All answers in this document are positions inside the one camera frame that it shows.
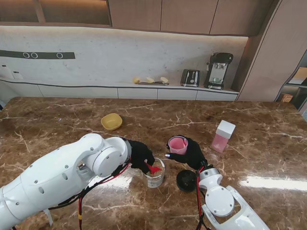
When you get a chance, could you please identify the small wooden box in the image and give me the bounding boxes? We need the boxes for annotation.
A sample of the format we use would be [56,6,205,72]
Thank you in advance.
[279,93,294,103]

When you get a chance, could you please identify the tall wooden side panel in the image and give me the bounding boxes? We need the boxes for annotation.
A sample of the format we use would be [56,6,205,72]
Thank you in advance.
[236,0,307,103]

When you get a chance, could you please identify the black and steel toaster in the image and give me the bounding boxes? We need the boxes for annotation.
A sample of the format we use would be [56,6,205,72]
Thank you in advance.
[180,69,201,88]

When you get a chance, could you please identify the dark wooden cutting board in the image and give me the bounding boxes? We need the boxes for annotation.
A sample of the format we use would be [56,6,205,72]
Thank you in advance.
[138,81,170,86]

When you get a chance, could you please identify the pink measuring cup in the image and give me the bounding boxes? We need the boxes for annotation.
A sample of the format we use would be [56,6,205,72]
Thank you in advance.
[167,136,189,155]

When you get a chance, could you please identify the red plastic scoop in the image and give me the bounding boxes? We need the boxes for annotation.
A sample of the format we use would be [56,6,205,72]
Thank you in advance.
[143,161,162,175]

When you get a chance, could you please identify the black wall socket strip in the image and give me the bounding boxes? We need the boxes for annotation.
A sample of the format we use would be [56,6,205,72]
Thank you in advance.
[0,50,76,60]

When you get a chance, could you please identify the red left arm cable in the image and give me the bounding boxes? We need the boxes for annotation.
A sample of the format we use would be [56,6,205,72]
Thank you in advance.
[77,162,132,230]

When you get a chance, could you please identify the open lit wall cabinet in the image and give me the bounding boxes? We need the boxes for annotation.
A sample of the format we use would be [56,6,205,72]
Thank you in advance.
[0,0,113,27]

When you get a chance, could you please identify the black round jar lid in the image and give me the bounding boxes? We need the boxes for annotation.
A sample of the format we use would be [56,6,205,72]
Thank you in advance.
[176,169,199,193]

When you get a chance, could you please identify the pink container with white lid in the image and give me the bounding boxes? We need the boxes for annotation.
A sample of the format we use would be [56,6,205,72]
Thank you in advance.
[211,120,236,153]

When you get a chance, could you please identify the clear labelled grain jar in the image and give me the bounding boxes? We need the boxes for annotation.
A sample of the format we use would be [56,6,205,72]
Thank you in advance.
[143,157,166,188]

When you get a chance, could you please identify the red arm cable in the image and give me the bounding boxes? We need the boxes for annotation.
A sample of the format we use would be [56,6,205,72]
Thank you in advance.
[77,162,132,230]
[194,165,207,230]

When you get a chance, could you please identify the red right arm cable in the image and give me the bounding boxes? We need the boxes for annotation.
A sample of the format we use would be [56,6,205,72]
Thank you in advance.
[194,165,207,230]

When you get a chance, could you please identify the yellow plastic bowl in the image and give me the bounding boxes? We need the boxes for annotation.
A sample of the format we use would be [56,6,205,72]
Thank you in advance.
[100,113,123,131]

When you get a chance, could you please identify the white counter with drawers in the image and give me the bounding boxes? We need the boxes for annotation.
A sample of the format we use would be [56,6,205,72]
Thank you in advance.
[0,78,240,101]

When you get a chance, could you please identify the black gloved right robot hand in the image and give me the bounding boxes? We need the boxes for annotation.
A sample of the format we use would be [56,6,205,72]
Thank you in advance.
[165,136,207,171]

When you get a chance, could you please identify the wooden wall cabinet doors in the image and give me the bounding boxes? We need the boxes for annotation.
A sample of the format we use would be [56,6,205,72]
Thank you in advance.
[107,0,275,37]

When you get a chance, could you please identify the open shelf unit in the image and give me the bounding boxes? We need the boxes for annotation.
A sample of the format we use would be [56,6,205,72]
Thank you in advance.
[274,49,307,113]

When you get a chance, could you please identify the black espresso machine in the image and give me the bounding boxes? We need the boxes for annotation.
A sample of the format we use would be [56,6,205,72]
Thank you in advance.
[203,52,234,91]

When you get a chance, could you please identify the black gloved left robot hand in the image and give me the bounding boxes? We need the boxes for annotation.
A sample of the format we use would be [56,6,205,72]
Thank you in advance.
[128,140,155,175]

